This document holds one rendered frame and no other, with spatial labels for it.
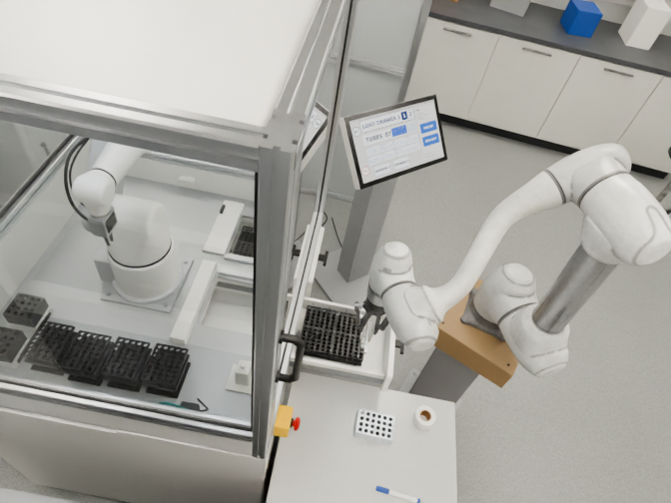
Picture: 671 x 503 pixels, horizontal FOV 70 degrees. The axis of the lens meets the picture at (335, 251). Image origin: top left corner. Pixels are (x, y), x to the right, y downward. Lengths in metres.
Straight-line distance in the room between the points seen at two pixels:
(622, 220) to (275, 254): 0.83
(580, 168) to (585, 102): 3.14
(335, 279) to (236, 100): 2.31
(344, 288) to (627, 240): 1.92
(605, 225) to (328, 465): 1.05
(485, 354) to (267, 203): 1.36
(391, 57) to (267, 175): 2.30
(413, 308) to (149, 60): 0.79
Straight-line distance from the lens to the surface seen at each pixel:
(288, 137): 0.56
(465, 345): 1.83
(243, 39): 0.81
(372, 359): 1.72
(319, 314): 1.71
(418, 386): 2.34
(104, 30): 0.82
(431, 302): 1.20
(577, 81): 4.34
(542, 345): 1.64
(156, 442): 1.52
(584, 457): 2.93
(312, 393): 1.72
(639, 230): 1.23
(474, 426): 2.71
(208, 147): 0.57
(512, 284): 1.71
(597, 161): 1.33
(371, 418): 1.68
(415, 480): 1.69
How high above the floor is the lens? 2.32
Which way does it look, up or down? 49 degrees down
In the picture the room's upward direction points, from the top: 12 degrees clockwise
